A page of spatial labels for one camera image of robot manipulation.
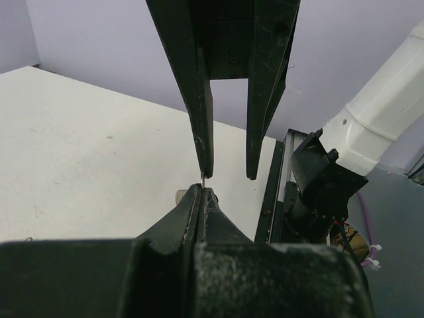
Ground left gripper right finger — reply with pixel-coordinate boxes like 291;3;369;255
195;187;253;244

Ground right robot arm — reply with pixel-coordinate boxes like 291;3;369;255
147;1;423;242

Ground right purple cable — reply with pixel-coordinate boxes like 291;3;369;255
356;190;382;271

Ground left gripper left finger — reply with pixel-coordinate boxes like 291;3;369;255
132;184;202;255

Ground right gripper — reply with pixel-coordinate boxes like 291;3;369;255
146;0;300;180

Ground aluminium front rail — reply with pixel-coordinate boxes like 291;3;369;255
254;129;311;244

